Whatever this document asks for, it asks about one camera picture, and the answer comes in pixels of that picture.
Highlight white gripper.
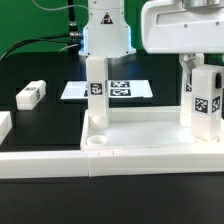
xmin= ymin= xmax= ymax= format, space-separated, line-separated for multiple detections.
xmin=141 ymin=0 xmax=224 ymax=90

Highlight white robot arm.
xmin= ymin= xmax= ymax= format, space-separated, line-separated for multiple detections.
xmin=79 ymin=0 xmax=224 ymax=75

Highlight fiducial marker sheet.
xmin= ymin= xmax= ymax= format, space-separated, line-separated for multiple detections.
xmin=61 ymin=80 xmax=153 ymax=100

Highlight white L-shaped guide fence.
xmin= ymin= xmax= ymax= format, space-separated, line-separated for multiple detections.
xmin=0 ymin=147 xmax=224 ymax=179

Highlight white block at left edge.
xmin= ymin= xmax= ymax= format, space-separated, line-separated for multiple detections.
xmin=0 ymin=111 xmax=12 ymax=145

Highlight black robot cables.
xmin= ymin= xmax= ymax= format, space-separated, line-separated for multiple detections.
xmin=0 ymin=0 xmax=84 ymax=62

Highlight grey thin cable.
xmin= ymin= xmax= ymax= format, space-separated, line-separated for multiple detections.
xmin=31 ymin=0 xmax=90 ymax=12

